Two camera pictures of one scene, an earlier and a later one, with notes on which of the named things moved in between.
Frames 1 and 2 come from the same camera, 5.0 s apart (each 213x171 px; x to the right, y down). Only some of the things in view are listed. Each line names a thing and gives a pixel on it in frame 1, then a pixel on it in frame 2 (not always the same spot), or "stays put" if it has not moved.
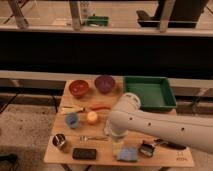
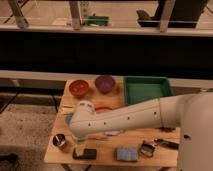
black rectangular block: (84, 153) stays put
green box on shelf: (95, 21) stays put
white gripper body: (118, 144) -> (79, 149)
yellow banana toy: (72, 109) stays put
